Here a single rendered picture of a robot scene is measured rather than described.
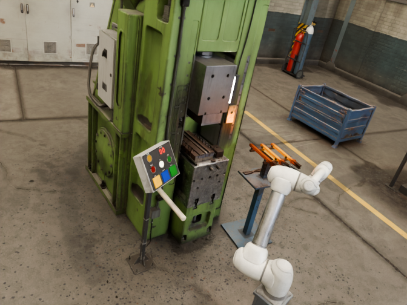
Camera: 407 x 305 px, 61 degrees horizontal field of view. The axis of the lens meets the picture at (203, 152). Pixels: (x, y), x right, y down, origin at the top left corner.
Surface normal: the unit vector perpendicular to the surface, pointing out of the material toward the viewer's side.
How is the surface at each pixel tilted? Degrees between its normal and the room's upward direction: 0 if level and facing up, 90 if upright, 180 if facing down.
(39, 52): 90
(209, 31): 90
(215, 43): 90
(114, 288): 0
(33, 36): 90
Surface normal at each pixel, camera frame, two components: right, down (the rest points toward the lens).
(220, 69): 0.56, 0.49
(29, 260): 0.17, -0.86
